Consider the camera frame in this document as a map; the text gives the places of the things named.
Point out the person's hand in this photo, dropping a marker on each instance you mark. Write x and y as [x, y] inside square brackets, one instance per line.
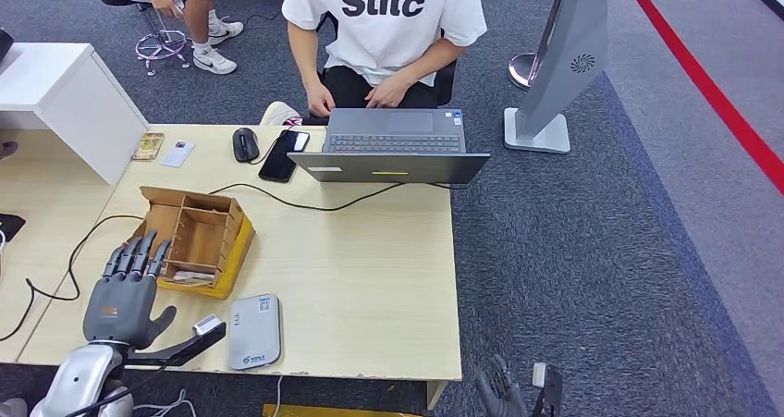
[164, 2]

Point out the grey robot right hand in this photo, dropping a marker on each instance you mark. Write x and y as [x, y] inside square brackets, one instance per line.
[499, 393]

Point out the person's right hand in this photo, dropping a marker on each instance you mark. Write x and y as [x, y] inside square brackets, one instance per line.
[320, 102]

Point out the person's left hand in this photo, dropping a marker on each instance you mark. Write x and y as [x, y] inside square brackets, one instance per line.
[387, 94]

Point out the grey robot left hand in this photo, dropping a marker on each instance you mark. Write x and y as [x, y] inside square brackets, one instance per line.
[122, 307]

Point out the gold patterned room key card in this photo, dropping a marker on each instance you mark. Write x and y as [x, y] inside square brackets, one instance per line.
[147, 146]

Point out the white ID card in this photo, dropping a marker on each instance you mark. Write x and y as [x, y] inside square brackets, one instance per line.
[177, 153]

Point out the person's left forearm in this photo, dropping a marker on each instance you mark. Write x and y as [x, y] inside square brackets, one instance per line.
[429, 62]

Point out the person's right forearm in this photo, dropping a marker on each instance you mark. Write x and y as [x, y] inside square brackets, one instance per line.
[303, 56]

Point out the person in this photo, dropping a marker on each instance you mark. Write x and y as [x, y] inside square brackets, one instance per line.
[383, 34]
[202, 10]

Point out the white key card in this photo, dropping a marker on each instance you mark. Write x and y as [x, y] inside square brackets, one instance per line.
[193, 277]

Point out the grey card reader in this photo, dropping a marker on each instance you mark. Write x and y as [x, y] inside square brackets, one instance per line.
[254, 334]

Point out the white shoe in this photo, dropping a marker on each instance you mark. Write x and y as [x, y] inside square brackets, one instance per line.
[282, 115]

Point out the chrome stool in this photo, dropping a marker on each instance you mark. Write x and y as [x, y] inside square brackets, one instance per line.
[160, 45]

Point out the black office chair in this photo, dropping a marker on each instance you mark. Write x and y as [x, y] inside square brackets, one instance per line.
[447, 83]

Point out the black smartphone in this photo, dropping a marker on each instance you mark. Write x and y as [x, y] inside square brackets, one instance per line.
[282, 156]

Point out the dark grey laptop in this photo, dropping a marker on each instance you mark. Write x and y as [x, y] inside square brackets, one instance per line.
[392, 168]

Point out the black computer mouse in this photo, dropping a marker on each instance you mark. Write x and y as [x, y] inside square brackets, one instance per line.
[245, 144]

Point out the cardboard divider box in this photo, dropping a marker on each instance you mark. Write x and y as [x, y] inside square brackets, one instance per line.
[196, 236]

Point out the yellow tray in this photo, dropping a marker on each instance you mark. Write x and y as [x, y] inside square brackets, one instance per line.
[236, 261]

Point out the white cabinet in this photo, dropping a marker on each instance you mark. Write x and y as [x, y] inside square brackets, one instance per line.
[61, 89]

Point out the chrome stanchion base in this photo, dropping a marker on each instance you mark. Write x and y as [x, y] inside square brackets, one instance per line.
[520, 70]

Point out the black flat pad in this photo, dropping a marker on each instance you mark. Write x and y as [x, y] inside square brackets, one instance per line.
[10, 225]

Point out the black device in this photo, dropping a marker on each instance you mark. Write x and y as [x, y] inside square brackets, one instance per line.
[5, 45]

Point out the yellow floor tape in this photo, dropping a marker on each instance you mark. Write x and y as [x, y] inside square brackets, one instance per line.
[331, 412]

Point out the grey kiosk stand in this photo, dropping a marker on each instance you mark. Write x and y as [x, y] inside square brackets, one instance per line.
[563, 65]

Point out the dark brown object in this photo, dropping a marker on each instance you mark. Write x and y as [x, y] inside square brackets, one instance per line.
[8, 151]

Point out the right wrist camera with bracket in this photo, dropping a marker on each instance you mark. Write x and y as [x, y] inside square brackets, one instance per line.
[548, 388]

